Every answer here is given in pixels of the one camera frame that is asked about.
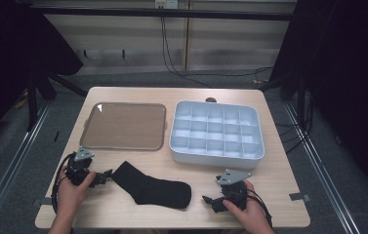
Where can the black curtain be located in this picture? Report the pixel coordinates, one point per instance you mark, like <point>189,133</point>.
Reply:
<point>2,48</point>
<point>350,65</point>

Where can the person's left hand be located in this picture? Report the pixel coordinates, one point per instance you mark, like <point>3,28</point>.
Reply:
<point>71,198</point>

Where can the grey tape piece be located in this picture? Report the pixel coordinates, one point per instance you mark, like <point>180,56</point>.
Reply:
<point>299,197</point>
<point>43,201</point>

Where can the white compartment box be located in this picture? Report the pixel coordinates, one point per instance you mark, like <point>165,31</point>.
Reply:
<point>215,130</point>

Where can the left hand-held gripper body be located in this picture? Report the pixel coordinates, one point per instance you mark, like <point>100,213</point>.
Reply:
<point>82,154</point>

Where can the black metal stand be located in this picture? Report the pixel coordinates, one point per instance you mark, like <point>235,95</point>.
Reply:
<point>32,104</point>

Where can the white wall socket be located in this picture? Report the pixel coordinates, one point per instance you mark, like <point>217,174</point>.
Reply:
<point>167,4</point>

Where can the black sock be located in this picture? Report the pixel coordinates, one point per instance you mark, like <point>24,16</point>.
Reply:
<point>152,191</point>

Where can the round table grommet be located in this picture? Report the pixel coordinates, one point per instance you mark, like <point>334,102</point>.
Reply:
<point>211,99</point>

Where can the person's right hand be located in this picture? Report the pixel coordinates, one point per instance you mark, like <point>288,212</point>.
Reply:
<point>251,214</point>

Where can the black horizontal bar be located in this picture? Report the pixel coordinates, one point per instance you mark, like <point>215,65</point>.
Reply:
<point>106,13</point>

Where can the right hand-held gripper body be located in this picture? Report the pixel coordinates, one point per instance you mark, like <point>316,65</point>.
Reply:
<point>235,191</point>

